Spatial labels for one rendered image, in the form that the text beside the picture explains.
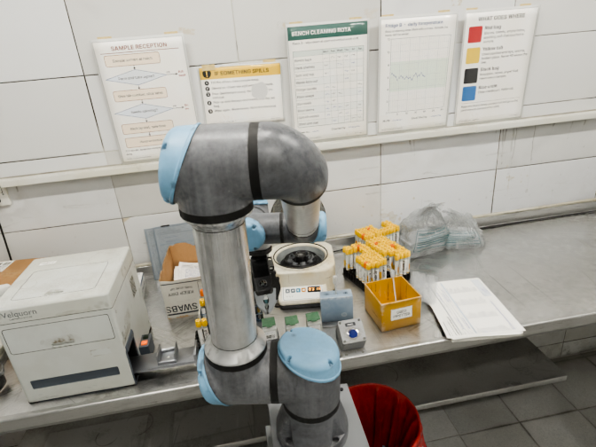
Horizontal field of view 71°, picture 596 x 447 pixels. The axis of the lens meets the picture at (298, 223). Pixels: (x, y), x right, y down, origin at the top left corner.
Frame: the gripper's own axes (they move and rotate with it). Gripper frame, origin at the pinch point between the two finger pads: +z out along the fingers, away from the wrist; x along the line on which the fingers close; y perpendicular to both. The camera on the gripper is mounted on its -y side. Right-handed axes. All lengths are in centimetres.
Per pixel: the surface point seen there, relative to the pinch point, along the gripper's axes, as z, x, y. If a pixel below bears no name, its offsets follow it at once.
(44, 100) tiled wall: -59, 63, 58
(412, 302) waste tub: 4.4, -43.4, -1.6
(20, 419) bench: 13, 67, -10
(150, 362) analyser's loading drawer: 8.6, 34.2, -2.1
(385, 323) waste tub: 9.5, -34.5, -2.3
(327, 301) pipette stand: 3.8, -18.9, 5.8
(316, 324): 7.1, -13.8, -0.1
